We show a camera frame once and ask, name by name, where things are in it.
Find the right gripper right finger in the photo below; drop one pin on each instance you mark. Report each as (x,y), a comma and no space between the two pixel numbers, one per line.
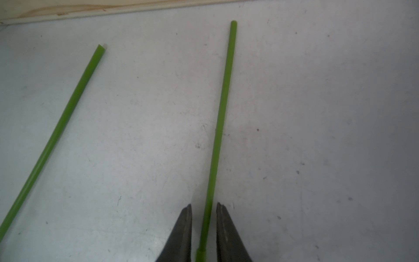
(230,247)

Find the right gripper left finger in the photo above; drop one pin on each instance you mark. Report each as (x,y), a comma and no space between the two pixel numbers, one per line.
(178,245)

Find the white tulip flower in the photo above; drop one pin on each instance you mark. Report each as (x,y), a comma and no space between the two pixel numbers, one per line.
(201,250)

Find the yellow tulip flower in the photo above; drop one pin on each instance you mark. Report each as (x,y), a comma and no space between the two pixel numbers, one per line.
(53,140)

